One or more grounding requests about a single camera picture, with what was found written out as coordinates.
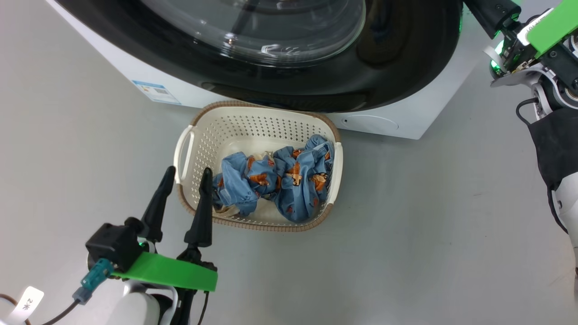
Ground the white paper cable tag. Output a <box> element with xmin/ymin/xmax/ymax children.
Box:
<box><xmin>5</xmin><ymin>286</ymin><xmax>45</xmax><ymax>323</ymax></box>

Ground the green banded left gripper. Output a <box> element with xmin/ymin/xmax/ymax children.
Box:
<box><xmin>112</xmin><ymin>166</ymin><xmax>218</xmax><ymax>325</ymax></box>

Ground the blue orange print garment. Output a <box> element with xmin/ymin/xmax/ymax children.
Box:
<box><xmin>211</xmin><ymin>134</ymin><xmax>336</xmax><ymax>223</ymax></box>

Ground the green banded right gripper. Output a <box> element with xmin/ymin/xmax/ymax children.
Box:
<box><xmin>463</xmin><ymin>0</ymin><xmax>578</xmax><ymax>75</ymax></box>

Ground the round white filter cover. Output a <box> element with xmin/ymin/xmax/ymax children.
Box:
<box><xmin>341</xmin><ymin>114</ymin><xmax>400</xmax><ymax>132</ymax></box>

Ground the thin black cable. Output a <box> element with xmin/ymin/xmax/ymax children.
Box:
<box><xmin>196</xmin><ymin>291</ymin><xmax>209</xmax><ymax>325</ymax></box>
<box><xmin>516</xmin><ymin>97</ymin><xmax>540</xmax><ymax>127</ymax></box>

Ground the white washing machine body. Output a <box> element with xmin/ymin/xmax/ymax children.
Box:
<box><xmin>45</xmin><ymin>0</ymin><xmax>497</xmax><ymax>140</ymax></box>

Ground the blue energy label sticker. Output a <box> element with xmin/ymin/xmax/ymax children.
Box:
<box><xmin>132</xmin><ymin>80</ymin><xmax>182</xmax><ymax>105</ymax></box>

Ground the cream perforated laundry basket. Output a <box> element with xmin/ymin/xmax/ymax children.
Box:
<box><xmin>173</xmin><ymin>101</ymin><xmax>344</xmax><ymax>232</ymax></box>

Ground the teal connector with cable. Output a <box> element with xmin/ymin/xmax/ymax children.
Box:
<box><xmin>41</xmin><ymin>258</ymin><xmax>114</xmax><ymax>325</ymax></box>

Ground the black glass washing machine door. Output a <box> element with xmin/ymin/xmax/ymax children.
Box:
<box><xmin>54</xmin><ymin>0</ymin><xmax>463</xmax><ymax>113</ymax></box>

